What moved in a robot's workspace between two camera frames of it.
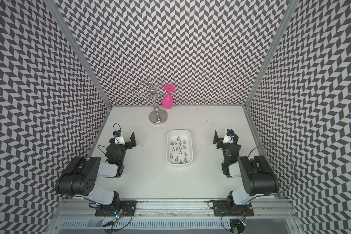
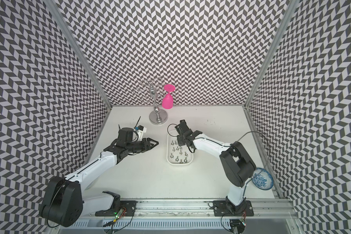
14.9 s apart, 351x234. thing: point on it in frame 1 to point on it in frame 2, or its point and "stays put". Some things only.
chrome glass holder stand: x=148 y=91 stays put
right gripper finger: x=215 y=138 to x=196 y=133
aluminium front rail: x=276 y=208 stays put
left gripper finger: x=133 y=140 to x=148 y=139
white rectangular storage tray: x=179 y=147 stays put
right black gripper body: x=220 y=144 to x=181 y=139
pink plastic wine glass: x=167 y=101 stays put
